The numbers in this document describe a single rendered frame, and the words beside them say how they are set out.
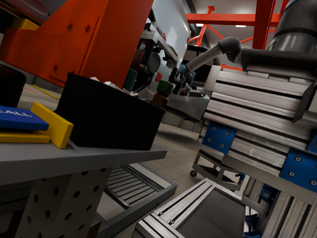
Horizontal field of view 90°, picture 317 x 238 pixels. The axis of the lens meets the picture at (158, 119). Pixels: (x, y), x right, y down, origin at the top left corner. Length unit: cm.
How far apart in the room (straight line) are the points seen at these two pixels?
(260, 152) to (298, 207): 25
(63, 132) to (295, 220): 72
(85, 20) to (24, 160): 42
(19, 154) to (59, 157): 4
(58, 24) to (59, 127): 50
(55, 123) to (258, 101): 50
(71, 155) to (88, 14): 42
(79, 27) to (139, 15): 19
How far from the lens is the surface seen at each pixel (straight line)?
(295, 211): 75
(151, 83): 135
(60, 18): 74
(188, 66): 134
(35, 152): 26
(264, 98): 55
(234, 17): 481
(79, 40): 54
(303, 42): 62
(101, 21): 52
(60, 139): 28
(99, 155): 30
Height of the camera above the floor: 55
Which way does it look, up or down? 2 degrees down
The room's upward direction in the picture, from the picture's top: 21 degrees clockwise
